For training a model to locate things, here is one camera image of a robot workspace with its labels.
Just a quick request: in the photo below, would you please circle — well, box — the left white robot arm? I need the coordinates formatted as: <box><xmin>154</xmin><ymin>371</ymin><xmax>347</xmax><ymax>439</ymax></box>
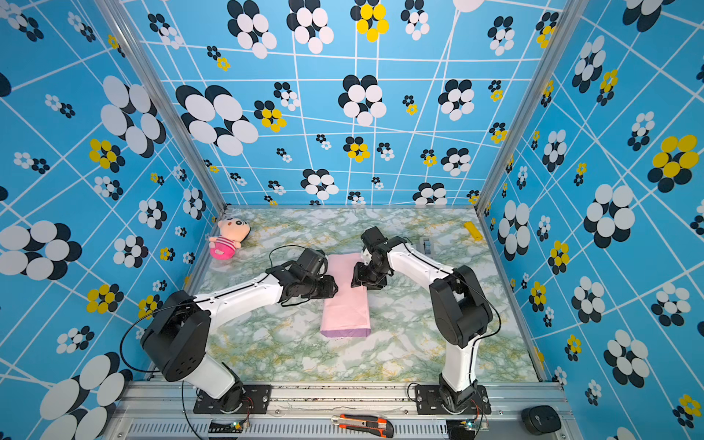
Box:
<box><xmin>140</xmin><ymin>249</ymin><xmax>338</xmax><ymax>413</ymax></box>

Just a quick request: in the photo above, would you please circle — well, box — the yellow tape piece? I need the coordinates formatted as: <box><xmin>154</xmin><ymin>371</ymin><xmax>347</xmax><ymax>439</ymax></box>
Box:
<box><xmin>464</xmin><ymin>222</ymin><xmax>484</xmax><ymax>242</ymax></box>

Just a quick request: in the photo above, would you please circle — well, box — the purple wrapping paper sheet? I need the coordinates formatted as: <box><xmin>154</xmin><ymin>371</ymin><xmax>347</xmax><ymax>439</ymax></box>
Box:
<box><xmin>320</xmin><ymin>254</ymin><xmax>371</xmax><ymax>338</ymax></box>

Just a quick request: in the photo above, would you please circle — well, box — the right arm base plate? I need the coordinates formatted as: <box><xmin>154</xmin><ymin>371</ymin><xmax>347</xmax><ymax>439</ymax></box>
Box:
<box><xmin>407</xmin><ymin>384</ymin><xmax>492</xmax><ymax>416</ymax></box>

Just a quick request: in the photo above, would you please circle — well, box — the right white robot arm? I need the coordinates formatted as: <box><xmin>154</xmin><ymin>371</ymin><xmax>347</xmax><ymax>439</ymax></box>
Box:
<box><xmin>351</xmin><ymin>227</ymin><xmax>499</xmax><ymax>413</ymax></box>

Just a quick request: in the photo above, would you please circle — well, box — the pink plush doll toy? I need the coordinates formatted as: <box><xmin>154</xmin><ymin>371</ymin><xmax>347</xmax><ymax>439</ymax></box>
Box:
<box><xmin>208</xmin><ymin>217</ymin><xmax>251</xmax><ymax>260</ymax></box>

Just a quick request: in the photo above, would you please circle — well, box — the red black utility knife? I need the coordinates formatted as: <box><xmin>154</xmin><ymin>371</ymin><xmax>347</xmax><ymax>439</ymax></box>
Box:
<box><xmin>331</xmin><ymin>414</ymin><xmax>395</xmax><ymax>438</ymax></box>

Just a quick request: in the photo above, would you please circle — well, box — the black computer mouse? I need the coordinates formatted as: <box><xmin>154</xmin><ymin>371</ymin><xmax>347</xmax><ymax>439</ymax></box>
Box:
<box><xmin>521</xmin><ymin>405</ymin><xmax>562</xmax><ymax>436</ymax></box>

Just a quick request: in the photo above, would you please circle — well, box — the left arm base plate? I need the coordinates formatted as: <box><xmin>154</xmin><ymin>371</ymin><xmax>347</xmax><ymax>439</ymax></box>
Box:
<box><xmin>194</xmin><ymin>382</ymin><xmax>272</xmax><ymax>415</ymax></box>

